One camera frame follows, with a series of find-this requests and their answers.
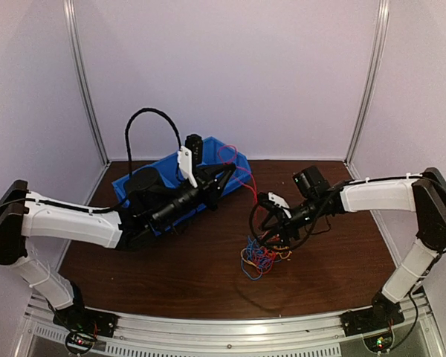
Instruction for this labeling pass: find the blue three-compartment bin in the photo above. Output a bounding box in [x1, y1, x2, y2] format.
[112, 135, 252, 236]

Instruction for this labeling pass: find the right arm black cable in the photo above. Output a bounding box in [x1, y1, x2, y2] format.
[248, 202, 332, 257]

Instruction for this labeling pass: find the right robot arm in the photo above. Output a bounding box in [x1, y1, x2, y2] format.
[249, 166, 446, 329]

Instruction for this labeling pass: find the right aluminium frame post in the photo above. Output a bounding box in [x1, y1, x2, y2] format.
[344, 0, 390, 170]

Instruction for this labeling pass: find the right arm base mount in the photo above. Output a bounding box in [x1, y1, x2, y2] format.
[340, 294, 404, 354]

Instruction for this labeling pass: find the aluminium frame post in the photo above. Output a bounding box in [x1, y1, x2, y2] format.
[344, 0, 390, 170]
[63, 0, 110, 166]

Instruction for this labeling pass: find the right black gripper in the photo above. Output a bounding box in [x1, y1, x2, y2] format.
[259, 195, 323, 246]

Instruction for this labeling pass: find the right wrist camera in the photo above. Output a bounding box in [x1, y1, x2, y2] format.
[268, 192, 289, 209]

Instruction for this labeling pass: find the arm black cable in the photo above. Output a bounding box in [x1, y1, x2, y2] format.
[248, 202, 332, 257]
[124, 107, 183, 176]

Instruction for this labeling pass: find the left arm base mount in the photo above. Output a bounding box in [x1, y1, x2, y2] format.
[48, 289, 118, 356]

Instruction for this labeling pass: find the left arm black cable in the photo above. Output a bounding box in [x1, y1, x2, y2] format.
[124, 107, 183, 176]

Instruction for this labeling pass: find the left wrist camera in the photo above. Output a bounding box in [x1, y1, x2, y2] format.
[177, 134, 203, 188]

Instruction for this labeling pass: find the left aluminium frame post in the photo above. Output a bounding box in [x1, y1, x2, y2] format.
[63, 0, 110, 166]

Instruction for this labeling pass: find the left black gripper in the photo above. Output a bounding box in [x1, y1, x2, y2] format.
[151, 161, 236, 230]

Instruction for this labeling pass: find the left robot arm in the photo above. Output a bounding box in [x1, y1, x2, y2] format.
[0, 164, 236, 330]

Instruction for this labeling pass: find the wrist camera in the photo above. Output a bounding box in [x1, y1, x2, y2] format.
[268, 192, 289, 209]
[177, 134, 203, 188]

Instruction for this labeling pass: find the blue cable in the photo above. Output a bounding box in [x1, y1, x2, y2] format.
[240, 237, 276, 280]

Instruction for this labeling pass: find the front aluminium rail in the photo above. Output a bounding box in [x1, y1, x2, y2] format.
[10, 294, 446, 356]

